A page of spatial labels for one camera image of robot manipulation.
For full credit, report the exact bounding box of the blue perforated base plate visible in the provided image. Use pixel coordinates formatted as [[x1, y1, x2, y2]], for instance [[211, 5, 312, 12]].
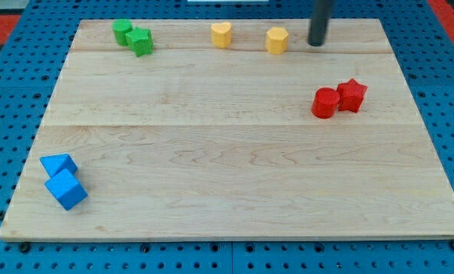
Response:
[[0, 1, 454, 273]]

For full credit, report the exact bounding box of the yellow heart block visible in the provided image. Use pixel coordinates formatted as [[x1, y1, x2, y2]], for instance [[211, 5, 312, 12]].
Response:
[[210, 22, 232, 49]]

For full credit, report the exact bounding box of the light wooden board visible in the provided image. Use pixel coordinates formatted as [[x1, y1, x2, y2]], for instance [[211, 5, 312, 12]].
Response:
[[0, 19, 454, 242]]

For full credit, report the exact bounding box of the red star block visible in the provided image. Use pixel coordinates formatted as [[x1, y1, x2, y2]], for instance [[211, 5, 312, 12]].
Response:
[[337, 78, 368, 113]]

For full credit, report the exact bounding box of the green star block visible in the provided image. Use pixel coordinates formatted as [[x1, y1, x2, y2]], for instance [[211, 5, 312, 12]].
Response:
[[125, 27, 154, 57]]

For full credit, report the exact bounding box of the blue triangle block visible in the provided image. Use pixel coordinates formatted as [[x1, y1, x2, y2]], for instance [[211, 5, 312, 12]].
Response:
[[40, 153, 78, 177]]

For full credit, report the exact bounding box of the green cylinder block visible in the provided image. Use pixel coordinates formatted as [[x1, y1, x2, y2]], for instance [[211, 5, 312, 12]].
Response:
[[112, 19, 133, 46]]

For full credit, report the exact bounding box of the blue cube block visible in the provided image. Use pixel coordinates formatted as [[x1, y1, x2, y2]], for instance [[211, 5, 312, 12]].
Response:
[[44, 169, 88, 211]]

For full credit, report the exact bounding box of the yellow hexagon block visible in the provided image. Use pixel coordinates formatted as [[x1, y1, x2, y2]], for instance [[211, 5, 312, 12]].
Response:
[[265, 27, 289, 55]]

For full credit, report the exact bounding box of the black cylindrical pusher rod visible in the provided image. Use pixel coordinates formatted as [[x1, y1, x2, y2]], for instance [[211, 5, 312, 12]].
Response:
[[307, 0, 335, 46]]

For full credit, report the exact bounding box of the red cylinder block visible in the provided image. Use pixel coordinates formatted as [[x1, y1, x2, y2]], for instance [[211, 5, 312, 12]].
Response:
[[312, 88, 340, 119]]

